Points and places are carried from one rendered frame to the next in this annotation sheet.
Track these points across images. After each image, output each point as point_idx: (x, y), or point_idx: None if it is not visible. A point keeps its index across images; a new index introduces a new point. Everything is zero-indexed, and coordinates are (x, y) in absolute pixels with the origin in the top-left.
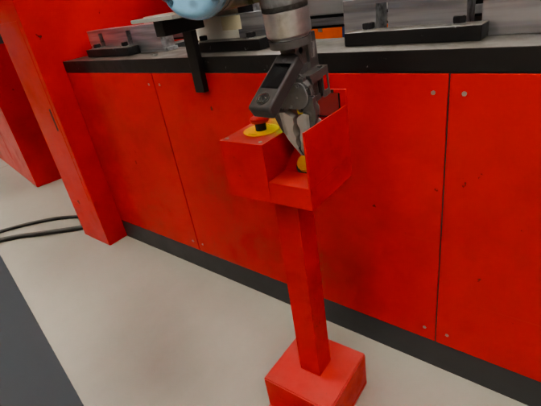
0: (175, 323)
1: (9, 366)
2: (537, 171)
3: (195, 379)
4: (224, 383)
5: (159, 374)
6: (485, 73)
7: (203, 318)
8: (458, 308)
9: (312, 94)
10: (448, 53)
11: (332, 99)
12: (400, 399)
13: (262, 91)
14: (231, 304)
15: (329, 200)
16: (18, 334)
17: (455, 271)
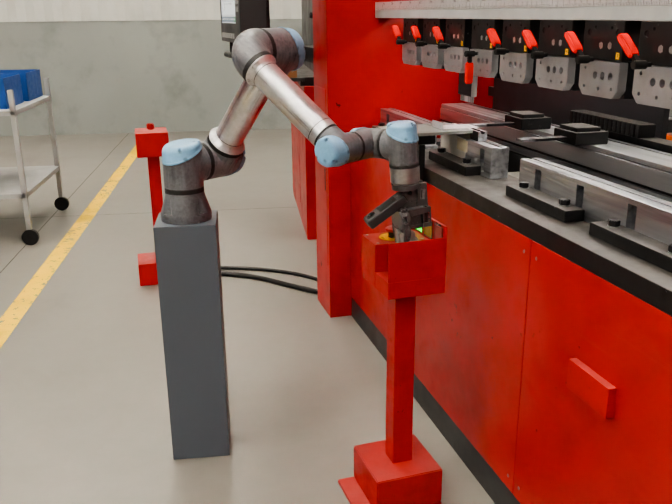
0: (333, 397)
1: (196, 330)
2: (563, 336)
3: (316, 438)
4: (334, 451)
5: (295, 423)
6: (545, 247)
7: (357, 405)
8: (525, 459)
9: (408, 222)
10: (531, 224)
11: (439, 231)
12: None
13: (374, 210)
14: None
15: (471, 323)
16: (208, 312)
17: (525, 418)
